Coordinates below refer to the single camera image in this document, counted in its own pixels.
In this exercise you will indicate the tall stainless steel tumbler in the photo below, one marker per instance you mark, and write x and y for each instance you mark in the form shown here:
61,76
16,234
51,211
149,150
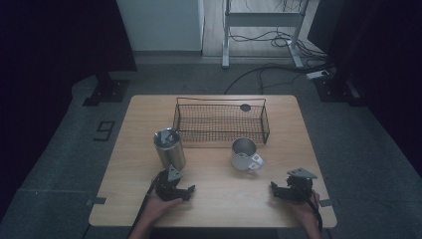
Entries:
172,154

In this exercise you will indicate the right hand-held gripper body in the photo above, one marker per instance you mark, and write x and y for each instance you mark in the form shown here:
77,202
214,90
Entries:
300,187

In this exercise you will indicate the person's left hand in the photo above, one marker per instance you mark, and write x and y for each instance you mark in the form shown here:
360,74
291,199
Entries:
157,209

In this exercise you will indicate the white power strip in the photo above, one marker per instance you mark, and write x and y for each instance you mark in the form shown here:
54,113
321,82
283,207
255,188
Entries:
317,74

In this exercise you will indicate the black curtain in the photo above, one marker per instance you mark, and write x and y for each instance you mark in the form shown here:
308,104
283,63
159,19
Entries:
49,49
381,49

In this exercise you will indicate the grey tape strip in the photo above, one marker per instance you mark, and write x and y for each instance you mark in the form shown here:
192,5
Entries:
326,202
97,201

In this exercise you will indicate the white metal desk frame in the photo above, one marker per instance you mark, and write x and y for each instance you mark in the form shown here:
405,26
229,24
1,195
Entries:
262,19

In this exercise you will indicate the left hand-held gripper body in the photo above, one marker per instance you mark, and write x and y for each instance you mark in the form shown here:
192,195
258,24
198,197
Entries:
167,186

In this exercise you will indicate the black stand base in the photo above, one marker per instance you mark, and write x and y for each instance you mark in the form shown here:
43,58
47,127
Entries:
335,89
107,91

